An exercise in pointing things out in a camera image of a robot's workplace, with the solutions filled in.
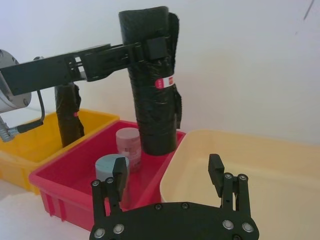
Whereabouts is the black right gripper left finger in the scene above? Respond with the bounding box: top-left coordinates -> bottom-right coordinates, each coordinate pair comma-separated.
90,156 -> 128,227

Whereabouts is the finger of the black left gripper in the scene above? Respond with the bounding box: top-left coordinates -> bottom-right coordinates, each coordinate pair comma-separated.
84,36 -> 168,83
73,43 -> 112,55

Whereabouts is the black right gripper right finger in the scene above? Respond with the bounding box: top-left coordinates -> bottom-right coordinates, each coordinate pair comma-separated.
208,153 -> 252,219

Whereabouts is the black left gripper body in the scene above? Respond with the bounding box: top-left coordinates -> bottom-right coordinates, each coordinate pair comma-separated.
0,50 -> 88,97

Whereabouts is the large black bag roll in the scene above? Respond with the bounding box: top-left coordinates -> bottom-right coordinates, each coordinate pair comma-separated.
118,5 -> 183,156

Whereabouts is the grey-lidded jar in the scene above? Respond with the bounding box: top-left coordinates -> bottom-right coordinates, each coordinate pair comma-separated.
94,154 -> 131,185

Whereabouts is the pink jar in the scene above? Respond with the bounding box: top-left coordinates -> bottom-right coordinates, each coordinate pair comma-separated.
115,127 -> 143,174

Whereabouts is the red plastic bin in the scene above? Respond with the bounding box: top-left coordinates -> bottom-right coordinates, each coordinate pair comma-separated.
28,119 -> 187,225

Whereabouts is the small black bag roll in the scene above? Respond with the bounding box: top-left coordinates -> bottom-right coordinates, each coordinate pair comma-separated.
54,83 -> 85,148

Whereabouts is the cream plastic bin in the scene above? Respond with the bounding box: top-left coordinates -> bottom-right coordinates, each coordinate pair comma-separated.
159,129 -> 320,240

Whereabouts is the yellow plastic bin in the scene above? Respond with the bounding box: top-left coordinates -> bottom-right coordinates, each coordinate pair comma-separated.
0,108 -> 121,196

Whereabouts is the white table cloth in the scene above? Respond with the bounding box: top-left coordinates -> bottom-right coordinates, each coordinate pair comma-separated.
0,177 -> 95,240

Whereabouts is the dark cable with silver plug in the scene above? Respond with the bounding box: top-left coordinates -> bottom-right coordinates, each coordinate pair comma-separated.
0,90 -> 46,144

